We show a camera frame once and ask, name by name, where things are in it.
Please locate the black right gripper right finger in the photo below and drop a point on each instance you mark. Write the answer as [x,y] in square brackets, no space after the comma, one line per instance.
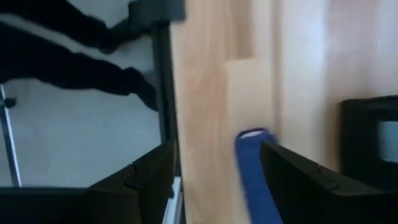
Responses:
[311,193]

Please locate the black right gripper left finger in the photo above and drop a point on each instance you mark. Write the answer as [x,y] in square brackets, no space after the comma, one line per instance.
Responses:
[140,193]

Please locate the blue bandage roll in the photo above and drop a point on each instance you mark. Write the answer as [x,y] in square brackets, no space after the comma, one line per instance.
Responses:
[250,168]

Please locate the black first aid kit pouch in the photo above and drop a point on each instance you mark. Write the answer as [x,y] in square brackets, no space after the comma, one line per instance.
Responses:
[357,140]

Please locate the grey metal pole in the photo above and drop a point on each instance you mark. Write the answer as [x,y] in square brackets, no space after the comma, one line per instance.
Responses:
[9,140]

